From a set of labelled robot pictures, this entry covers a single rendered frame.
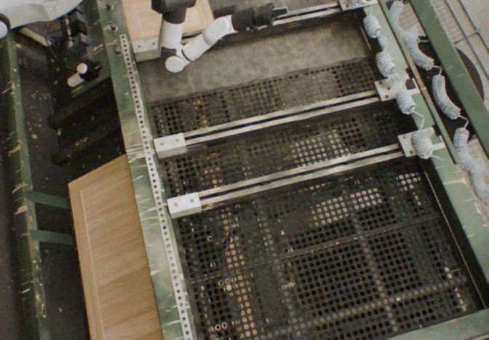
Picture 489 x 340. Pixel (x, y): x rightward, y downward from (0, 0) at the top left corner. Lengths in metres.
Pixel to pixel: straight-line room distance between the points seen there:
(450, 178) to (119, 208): 1.47
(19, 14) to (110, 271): 1.17
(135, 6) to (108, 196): 0.93
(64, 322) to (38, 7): 1.50
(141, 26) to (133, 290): 1.22
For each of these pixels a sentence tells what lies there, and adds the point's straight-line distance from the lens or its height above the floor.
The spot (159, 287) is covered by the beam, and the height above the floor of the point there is 0.82.
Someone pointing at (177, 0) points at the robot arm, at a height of 1.33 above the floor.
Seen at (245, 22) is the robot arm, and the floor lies 1.49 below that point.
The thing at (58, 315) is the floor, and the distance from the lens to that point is 2.81.
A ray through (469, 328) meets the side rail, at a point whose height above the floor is 1.75.
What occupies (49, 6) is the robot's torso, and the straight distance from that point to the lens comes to 2.23.
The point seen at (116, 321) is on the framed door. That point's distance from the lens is 2.46.
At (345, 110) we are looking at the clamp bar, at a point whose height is 1.64.
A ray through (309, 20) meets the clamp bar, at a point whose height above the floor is 1.64.
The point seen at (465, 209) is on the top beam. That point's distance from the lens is 2.25.
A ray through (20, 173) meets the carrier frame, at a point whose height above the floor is 0.17.
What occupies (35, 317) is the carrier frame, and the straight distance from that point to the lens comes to 2.48.
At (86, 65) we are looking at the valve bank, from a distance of 2.43.
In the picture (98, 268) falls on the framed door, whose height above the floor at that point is 0.35.
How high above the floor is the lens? 1.96
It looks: 20 degrees down
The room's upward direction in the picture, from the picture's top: 65 degrees clockwise
